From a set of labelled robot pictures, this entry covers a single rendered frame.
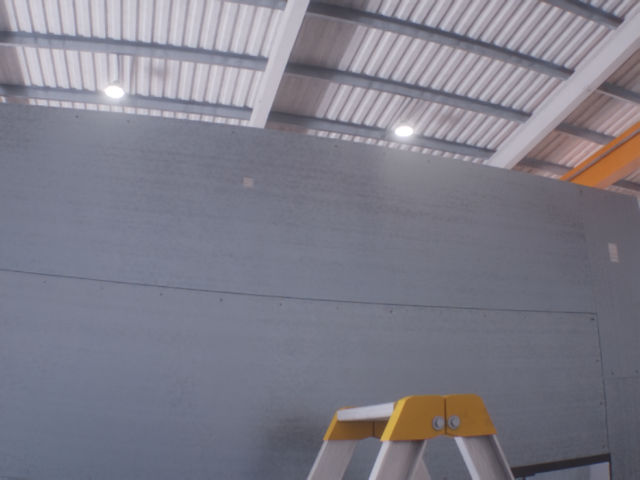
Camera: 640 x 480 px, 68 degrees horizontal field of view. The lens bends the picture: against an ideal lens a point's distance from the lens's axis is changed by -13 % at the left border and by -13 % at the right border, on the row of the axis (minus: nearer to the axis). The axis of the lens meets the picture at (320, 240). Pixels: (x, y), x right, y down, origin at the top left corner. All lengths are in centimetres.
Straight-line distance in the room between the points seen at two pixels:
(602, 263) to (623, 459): 77
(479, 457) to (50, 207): 130
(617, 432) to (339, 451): 126
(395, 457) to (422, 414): 8
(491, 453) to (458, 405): 12
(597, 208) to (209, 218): 156
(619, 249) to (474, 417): 153
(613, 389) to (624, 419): 13
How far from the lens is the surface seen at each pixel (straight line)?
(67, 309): 155
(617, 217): 243
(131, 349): 151
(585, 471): 641
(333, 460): 119
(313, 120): 1028
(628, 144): 1032
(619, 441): 218
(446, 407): 93
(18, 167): 173
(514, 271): 194
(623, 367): 223
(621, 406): 219
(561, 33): 937
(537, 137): 1043
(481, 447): 100
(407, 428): 89
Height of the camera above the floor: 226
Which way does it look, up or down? 21 degrees up
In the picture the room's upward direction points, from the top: straight up
